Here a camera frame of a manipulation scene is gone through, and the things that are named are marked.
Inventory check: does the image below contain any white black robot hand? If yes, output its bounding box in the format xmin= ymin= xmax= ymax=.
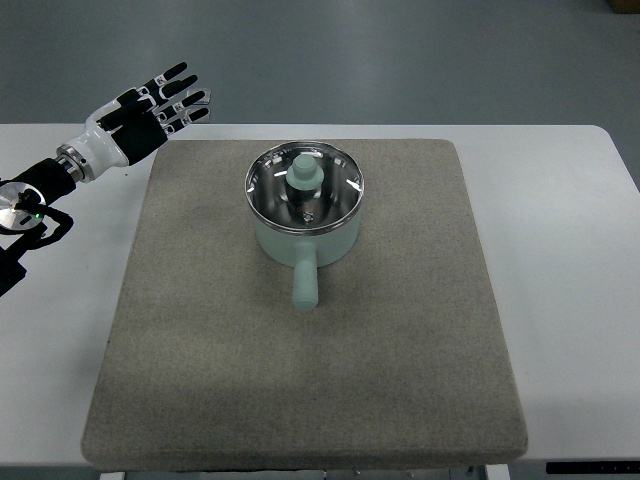
xmin=56 ymin=62 xmax=209 ymax=183

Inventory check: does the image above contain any glass lid with green knob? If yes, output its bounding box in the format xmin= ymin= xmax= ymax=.
xmin=244 ymin=141 xmax=365 ymax=236

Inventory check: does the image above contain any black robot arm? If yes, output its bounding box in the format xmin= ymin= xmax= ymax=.
xmin=1 ymin=156 xmax=82 ymax=294

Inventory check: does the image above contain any mint green saucepan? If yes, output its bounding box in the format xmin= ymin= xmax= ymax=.
xmin=251 ymin=199 xmax=362 ymax=312

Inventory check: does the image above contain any grey felt mat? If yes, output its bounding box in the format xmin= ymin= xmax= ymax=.
xmin=81 ymin=139 xmax=528 ymax=471

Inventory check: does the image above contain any brown cardboard box corner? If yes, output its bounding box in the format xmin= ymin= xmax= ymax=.
xmin=607 ymin=0 xmax=640 ymax=14

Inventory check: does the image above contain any black table control panel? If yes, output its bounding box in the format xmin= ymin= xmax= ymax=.
xmin=545 ymin=460 xmax=640 ymax=475

